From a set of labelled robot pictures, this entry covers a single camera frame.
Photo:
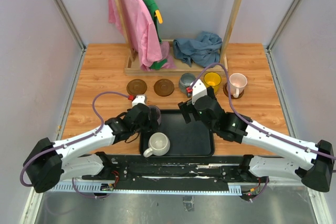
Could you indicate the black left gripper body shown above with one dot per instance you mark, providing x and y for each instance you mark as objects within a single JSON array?
[{"x": 144, "y": 127}]

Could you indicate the blue crumpled cloth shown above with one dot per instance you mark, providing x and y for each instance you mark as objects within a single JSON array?
[{"x": 203, "y": 50}]

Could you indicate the yellow mug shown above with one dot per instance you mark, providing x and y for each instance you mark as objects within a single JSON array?
[{"x": 212, "y": 79}]

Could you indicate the brown round coaster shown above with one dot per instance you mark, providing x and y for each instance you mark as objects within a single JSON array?
[
  {"x": 233, "y": 91},
  {"x": 164, "y": 87},
  {"x": 136, "y": 87}
]

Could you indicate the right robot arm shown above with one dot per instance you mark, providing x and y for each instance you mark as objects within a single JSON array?
[{"x": 309, "y": 162}]

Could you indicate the purple translucent cup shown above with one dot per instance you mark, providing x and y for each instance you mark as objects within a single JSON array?
[{"x": 157, "y": 113}]

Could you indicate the pink shirt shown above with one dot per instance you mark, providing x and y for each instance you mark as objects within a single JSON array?
[{"x": 139, "y": 30}]

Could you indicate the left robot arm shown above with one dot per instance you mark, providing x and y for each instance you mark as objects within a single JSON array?
[{"x": 51, "y": 162}]

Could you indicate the wooden clothes rack frame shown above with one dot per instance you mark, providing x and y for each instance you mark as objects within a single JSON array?
[{"x": 132, "y": 66}]

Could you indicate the black baking tray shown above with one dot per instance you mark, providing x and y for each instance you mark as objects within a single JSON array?
[{"x": 192, "y": 139}]

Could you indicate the green garment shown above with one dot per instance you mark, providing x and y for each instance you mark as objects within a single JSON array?
[{"x": 155, "y": 19}]

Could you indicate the pink ceramic mug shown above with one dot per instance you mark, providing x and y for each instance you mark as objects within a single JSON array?
[{"x": 239, "y": 80}]

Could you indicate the white ceramic mug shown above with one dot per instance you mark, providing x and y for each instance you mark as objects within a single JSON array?
[{"x": 158, "y": 145}]

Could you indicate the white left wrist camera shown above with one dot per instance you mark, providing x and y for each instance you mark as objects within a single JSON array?
[{"x": 139, "y": 99}]

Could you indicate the grey ceramic mug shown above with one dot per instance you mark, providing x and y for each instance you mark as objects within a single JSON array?
[{"x": 185, "y": 81}]

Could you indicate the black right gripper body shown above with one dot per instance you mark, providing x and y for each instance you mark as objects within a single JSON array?
[{"x": 211, "y": 127}]

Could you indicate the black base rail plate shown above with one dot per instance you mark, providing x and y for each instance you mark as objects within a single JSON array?
[{"x": 106, "y": 174}]

